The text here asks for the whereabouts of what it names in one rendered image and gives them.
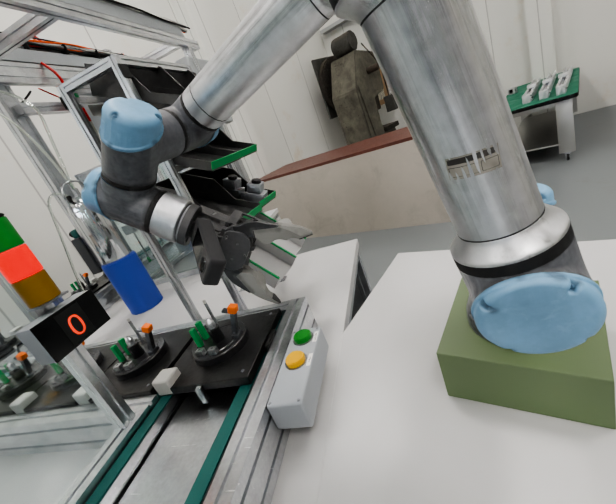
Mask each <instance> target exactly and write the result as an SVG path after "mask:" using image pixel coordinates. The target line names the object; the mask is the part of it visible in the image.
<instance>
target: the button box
mask: <svg viewBox="0 0 616 504"><path fill-rule="evenodd" d="M308 330H310V332H311V334H312V337H311V339H310V340H309V341H307V342H306V343H303V344H296V343H295V341H294V339H293V337H294V335H295V333H296V332H298V331H294V332H293V334H292V337H291V340H290V342H289V345H288V348H287V351H286V354H285V356H284V359H283V362H282V365H281V367H280V370H279V373H278V376H277V378H276V381H275V384H274V387H273V390H272V392H271V395H270V398H269V401H268V403H267V409H268V411H269V413H270V415H271V417H272V418H273V420H274V422H275V424H276V426H277V427H278V429H290V428H302V427H312V426H313V424H314V419H315V414H316V409H317V404H318V399H319V394H320V389H321V384H322V379H323V374H324V369H325V364H326V359H327V353H328V348H329V345H328V343H327V341H326V338H325V336H324V334H323V331H322V329H321V327H316V328H311V329H308ZM294 351H302V352H303V353H304V355H305V361H304V362H303V364H302V365H300V366H299V367H296V368H289V367H288V366H287V364H286V362H285V360H286V357H287V356H288V355H289V354H290V353H291V352H294Z"/></svg>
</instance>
